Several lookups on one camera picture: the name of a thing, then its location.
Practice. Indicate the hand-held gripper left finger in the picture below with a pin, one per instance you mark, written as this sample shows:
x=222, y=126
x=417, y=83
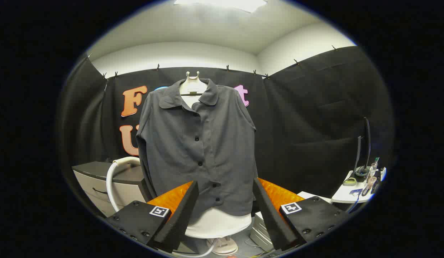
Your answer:
x=178, y=222

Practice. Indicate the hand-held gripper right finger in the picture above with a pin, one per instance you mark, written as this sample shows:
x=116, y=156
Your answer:
x=273, y=218

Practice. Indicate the dark grey button shirt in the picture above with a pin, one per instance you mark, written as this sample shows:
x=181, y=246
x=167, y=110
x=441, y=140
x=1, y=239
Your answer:
x=178, y=143

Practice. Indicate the white mannequin stand base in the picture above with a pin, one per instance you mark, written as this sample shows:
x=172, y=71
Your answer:
x=225, y=247

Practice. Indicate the small white side table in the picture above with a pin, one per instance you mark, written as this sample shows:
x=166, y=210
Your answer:
x=345, y=195

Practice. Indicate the small green round object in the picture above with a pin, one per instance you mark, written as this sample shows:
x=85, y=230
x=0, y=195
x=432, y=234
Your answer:
x=349, y=181

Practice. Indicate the grey drawer cabinet dark top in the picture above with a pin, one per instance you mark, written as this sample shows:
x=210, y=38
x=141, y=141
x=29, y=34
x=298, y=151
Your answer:
x=100, y=182

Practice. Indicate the black backdrop cloth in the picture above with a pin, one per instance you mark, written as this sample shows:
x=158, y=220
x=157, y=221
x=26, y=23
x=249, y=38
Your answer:
x=308, y=125

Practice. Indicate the small clear bottle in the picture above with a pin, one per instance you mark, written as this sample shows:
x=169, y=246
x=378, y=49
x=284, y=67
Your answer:
x=375, y=165

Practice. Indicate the white mannequin torso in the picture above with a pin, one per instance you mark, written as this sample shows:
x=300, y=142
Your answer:
x=193, y=87

